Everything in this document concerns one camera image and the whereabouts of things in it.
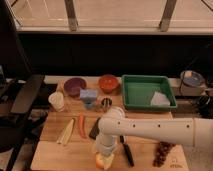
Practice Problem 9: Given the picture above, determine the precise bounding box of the white cup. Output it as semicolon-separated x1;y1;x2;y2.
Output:
48;91;64;112

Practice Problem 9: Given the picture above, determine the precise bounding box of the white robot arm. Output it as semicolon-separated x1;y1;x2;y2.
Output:
95;106;213;170

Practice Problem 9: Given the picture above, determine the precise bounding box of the black rectangular block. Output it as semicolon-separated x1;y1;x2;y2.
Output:
89;119;99;139

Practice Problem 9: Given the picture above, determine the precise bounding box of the green plastic tray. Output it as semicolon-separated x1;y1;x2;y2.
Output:
122;75;177;112

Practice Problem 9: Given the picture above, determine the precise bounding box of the wooden cutting board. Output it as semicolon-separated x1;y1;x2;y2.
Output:
30;76;190;171

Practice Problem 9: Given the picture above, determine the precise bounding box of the yellow red apple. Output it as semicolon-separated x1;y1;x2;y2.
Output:
95;153;104;169

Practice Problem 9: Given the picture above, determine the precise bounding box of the purple bowl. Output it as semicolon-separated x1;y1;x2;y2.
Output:
64;77;86;97

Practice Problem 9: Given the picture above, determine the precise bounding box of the clear plastic bag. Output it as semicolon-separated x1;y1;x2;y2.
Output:
150;92;170;106

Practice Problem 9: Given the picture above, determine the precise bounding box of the bunch of dark grapes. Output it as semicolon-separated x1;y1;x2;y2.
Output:
153;142;175;167

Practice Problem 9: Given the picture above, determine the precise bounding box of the black handled peeler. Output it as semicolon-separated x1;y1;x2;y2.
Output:
119;136;134;167

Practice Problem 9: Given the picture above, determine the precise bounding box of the red bowl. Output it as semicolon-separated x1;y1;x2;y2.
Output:
98;74;119;93

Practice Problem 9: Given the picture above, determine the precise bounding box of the black office chair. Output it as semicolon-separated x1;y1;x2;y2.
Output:
0;0;44;171

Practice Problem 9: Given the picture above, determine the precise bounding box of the grey round dish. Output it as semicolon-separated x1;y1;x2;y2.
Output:
180;70;205;87

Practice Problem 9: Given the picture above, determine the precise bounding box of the orange carrot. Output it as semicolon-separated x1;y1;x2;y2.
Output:
78;114;86;139

